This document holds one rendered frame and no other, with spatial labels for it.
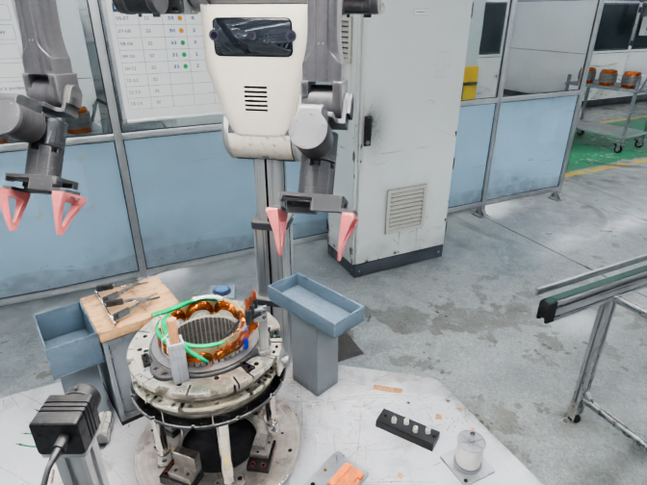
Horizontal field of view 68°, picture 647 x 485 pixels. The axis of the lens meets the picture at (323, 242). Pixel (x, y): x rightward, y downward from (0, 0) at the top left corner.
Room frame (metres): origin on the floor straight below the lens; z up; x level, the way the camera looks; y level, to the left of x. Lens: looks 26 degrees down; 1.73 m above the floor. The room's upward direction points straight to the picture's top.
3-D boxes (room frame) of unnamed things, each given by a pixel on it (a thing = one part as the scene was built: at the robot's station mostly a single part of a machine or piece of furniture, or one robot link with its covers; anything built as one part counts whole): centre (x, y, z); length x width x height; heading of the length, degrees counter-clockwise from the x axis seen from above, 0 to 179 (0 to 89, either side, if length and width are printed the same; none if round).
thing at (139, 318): (1.02, 0.49, 1.05); 0.20 x 0.19 x 0.02; 127
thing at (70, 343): (0.93, 0.61, 0.92); 0.17 x 0.11 x 0.28; 37
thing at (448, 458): (0.78, -0.33, 0.83); 0.09 x 0.09 x 0.10; 26
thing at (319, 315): (1.05, 0.02, 0.92); 0.25 x 0.11 x 0.28; 45
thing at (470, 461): (0.78, -0.33, 0.82); 0.06 x 0.06 x 0.06
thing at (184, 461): (0.72, 0.30, 0.85); 0.06 x 0.04 x 0.05; 70
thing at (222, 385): (0.83, 0.25, 1.09); 0.32 x 0.32 x 0.01
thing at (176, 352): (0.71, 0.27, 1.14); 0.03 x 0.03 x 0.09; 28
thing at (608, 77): (6.79, -3.84, 0.92); 0.82 x 0.23 x 0.20; 32
